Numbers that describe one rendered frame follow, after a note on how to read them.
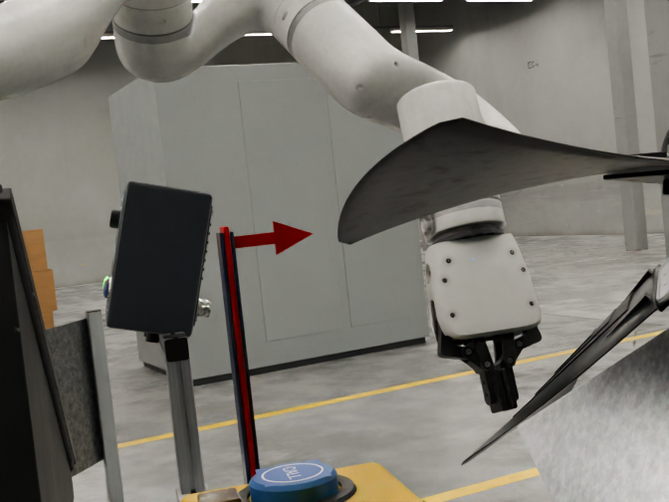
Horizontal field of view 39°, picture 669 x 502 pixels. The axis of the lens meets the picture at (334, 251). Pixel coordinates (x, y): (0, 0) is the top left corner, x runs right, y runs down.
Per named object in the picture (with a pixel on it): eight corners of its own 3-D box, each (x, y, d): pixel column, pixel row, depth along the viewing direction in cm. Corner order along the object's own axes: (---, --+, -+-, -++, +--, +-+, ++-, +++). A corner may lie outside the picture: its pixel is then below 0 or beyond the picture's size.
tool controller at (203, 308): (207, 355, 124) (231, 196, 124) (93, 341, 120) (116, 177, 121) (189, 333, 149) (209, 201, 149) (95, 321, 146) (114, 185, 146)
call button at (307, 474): (349, 511, 41) (345, 472, 41) (259, 528, 41) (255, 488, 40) (329, 487, 45) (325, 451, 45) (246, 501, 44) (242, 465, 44)
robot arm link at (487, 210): (429, 203, 92) (435, 232, 91) (514, 193, 94) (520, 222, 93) (406, 228, 100) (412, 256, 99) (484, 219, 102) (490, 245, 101)
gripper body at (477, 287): (427, 225, 92) (452, 339, 89) (525, 213, 94) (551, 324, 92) (407, 247, 99) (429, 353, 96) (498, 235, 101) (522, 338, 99)
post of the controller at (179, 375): (205, 491, 119) (187, 335, 118) (181, 495, 118) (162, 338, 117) (203, 485, 122) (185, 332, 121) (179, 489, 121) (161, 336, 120)
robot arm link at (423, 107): (462, 225, 104) (402, 221, 97) (438, 114, 107) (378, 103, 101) (523, 200, 98) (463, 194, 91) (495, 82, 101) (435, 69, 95)
